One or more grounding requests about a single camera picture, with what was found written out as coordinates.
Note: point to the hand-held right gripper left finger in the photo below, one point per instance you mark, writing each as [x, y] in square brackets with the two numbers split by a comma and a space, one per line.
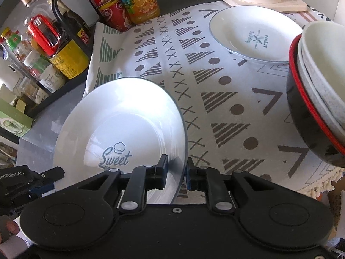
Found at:
[159, 172]

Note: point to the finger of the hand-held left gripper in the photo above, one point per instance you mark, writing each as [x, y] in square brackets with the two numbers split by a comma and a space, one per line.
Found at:
[52, 174]

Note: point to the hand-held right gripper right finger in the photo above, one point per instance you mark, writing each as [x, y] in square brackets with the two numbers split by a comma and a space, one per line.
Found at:
[192, 179]

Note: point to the white plate blue script print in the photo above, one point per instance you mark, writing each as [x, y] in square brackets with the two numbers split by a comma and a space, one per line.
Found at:
[116, 124]

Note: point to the red and black bowl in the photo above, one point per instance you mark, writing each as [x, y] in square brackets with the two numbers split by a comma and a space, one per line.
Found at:
[299, 108]

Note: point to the white speckled bowl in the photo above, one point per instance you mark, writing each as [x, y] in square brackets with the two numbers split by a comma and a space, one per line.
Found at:
[310, 86]

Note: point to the white plate crossed utensils print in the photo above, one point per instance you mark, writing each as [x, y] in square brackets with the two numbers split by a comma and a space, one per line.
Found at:
[256, 35]

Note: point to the person's left hand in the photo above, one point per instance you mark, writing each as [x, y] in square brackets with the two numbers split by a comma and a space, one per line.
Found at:
[8, 228]

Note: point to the green carton box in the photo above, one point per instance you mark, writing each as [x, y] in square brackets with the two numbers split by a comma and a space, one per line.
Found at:
[16, 118]

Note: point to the small white jar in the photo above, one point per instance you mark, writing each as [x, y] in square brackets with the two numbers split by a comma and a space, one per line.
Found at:
[52, 79]

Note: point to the patterned fringed table cloth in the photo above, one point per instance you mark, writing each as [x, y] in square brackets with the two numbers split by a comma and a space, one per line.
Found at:
[215, 86]

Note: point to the chili sauce bottle yellow cap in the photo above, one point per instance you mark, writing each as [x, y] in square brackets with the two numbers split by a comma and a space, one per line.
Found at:
[13, 43]

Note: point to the orange juice bottle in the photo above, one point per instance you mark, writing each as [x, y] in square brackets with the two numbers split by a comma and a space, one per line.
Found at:
[137, 2]

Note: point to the cream kettle base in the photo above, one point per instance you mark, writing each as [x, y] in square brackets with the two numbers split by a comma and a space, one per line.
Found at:
[258, 0]

